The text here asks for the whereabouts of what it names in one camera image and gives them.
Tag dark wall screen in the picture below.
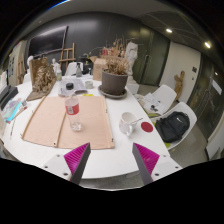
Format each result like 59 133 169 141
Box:
28 25 69 57

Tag flat round red coaster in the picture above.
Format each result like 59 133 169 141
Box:
140 121 154 133

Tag plastic-wrapped papers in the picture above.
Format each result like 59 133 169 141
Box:
58 76 88 98

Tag white display board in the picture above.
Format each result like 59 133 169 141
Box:
7 39 28 88

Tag cardboard box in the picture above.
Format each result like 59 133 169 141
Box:
89 55 108 82

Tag grey pot with dried plant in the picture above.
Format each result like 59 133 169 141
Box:
99 37 130 97

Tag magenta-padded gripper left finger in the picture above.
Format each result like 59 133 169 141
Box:
41 142 92 186

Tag metal spoon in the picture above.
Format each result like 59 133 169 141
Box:
129 117 144 127

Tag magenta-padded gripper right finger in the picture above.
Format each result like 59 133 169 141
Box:
132 142 183 186

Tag wooden easel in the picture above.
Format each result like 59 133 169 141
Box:
59 42 77 72

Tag white shell chair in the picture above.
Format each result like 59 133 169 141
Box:
143 84 178 116
149 101 198 151
64 61 84 77

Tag small white plaster figurine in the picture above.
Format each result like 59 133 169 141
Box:
51 58 61 73

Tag grey spray bottle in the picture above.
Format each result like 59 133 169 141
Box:
75 62 83 78

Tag green-labelled small bottle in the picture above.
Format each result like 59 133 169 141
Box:
55 68 63 82

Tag light wooden board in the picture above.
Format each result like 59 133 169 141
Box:
21 95 116 150

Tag white mug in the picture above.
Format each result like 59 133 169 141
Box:
118 111 139 137

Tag small white bowl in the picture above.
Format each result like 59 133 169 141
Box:
84 79 95 90

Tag black flat device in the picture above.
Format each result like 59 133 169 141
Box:
0 84 19 111

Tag clear red-labelled drink bottle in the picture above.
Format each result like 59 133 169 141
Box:
64 93 83 132

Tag loose white papers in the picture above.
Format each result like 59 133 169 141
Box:
143 92 166 116

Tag wooden figure sculpture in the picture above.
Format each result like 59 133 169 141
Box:
173 70 186 101

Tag colourful booklets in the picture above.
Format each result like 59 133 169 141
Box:
1 97 31 124

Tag grey pot saucer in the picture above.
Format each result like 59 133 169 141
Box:
97 84 129 100

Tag black backpack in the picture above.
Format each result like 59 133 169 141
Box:
155 110 191 144

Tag white plaster statue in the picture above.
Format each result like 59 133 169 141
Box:
124 40 140 95

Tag carved wooden relief sculpture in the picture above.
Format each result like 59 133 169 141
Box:
26 56 58 102

